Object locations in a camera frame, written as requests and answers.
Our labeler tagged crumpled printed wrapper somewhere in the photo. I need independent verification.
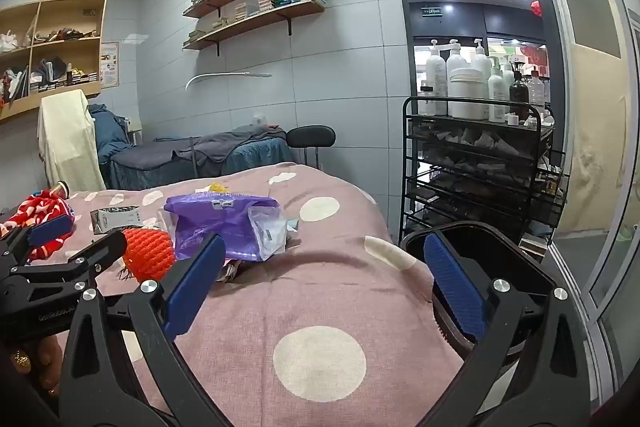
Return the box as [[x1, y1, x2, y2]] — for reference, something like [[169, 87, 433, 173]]
[[215, 257, 246, 283]]

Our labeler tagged orange knitted ball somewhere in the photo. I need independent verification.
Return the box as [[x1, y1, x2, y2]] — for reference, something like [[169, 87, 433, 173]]
[[121, 228, 177, 282]]

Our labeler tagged clear plastic bag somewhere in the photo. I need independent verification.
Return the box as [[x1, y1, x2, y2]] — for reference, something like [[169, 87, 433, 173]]
[[247, 204, 289, 261]]

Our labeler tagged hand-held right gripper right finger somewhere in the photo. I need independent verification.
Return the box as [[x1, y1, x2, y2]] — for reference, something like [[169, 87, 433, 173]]
[[423, 229, 593, 427]]

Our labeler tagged dark blue massage bed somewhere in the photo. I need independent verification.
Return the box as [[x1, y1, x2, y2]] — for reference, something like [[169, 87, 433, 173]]
[[90, 103, 296, 190]]

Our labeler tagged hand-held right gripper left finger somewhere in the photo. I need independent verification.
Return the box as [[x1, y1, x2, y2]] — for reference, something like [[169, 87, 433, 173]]
[[59, 233, 236, 427]]

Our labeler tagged pink polka dot blanket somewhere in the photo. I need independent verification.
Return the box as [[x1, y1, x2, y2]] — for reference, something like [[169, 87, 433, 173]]
[[0, 162, 466, 427]]

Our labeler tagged person's left hand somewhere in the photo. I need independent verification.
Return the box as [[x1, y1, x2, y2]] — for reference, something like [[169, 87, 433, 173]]
[[0, 337, 64, 402]]

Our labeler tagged wooden wall cabinet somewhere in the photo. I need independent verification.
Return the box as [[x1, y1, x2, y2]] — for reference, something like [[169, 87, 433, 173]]
[[0, 0, 108, 122]]

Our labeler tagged cream towel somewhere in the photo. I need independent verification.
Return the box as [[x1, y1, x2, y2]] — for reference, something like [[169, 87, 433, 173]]
[[37, 89, 107, 192]]

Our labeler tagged red patterned cloth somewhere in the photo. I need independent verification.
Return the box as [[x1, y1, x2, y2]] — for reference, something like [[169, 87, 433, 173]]
[[0, 189, 76, 260]]

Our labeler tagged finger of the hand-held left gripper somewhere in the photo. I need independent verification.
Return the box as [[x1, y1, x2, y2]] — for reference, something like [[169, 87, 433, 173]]
[[10, 231, 128, 293], [0, 214, 76, 278]]

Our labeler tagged black mesh cart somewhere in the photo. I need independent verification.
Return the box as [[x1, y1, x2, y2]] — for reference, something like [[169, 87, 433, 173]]
[[402, 96, 568, 258]]

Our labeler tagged black door frame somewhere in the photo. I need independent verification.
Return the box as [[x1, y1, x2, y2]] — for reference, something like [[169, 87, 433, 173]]
[[389, 0, 568, 228]]

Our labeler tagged purple plastic bag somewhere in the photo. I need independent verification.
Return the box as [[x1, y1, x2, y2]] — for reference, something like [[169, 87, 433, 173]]
[[164, 193, 288, 262]]

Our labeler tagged white curved pipe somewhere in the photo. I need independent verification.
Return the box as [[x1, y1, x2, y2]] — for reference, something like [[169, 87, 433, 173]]
[[185, 72, 273, 92]]

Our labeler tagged glass sliding door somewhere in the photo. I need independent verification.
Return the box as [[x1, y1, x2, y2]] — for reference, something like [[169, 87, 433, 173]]
[[520, 0, 640, 358]]

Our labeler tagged wall poster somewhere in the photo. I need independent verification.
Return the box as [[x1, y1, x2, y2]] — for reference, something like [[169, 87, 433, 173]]
[[100, 42, 121, 90]]

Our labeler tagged black trash bin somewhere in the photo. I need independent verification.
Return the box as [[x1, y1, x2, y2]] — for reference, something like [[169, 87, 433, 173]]
[[400, 221, 573, 358]]

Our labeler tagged small silver box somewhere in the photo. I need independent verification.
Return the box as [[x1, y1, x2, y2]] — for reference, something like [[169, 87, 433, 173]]
[[90, 205, 143, 235]]

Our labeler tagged group of white bottles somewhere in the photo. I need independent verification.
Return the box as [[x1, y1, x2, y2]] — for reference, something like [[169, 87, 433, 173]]
[[417, 38, 551, 125]]

